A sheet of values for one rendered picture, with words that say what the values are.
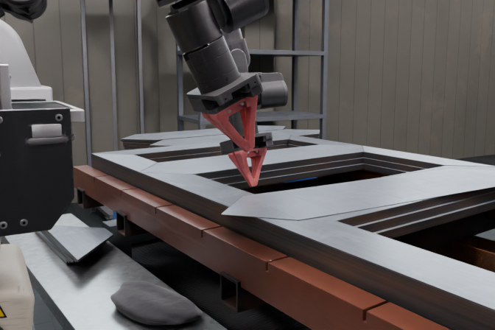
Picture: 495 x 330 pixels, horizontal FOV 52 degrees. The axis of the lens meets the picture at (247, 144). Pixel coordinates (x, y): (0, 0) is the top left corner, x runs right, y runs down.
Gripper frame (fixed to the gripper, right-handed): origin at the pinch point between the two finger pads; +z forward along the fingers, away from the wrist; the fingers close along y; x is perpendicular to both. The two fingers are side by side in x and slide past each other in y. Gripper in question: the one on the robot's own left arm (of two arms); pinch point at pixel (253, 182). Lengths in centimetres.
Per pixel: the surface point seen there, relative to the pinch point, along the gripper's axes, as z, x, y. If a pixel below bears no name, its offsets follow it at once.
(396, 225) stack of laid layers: 11.1, -10.1, -25.3
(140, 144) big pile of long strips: -19, -16, 88
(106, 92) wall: -89, -100, 327
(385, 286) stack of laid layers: 14.0, 13.0, -41.3
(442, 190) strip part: 7.8, -27.7, -23.1
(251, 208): 3.9, 10.1, -12.5
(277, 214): 5.4, 9.2, -18.0
